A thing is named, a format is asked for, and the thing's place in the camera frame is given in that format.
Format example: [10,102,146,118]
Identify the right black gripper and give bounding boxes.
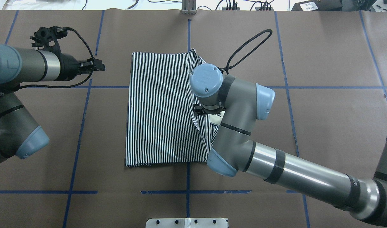
[192,104,209,117]

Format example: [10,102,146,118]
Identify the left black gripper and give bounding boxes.
[59,54,106,81]

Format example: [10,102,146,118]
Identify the striped polo shirt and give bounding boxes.
[124,49,218,167]

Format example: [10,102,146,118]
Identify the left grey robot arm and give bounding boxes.
[0,44,105,164]

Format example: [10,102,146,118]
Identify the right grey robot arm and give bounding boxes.
[189,64,387,227]

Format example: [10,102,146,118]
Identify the black box with label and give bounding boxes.
[290,0,342,12]

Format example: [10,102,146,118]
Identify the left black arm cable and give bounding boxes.
[18,27,96,89]

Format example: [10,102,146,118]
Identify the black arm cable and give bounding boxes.
[219,29,273,74]
[18,27,96,89]

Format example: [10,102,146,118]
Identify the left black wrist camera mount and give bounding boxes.
[30,26,68,55]

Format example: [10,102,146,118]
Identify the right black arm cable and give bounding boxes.
[219,29,273,74]

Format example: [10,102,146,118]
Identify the aluminium frame post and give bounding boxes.
[181,0,197,15]

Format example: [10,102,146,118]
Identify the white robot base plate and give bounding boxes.
[145,218,229,228]

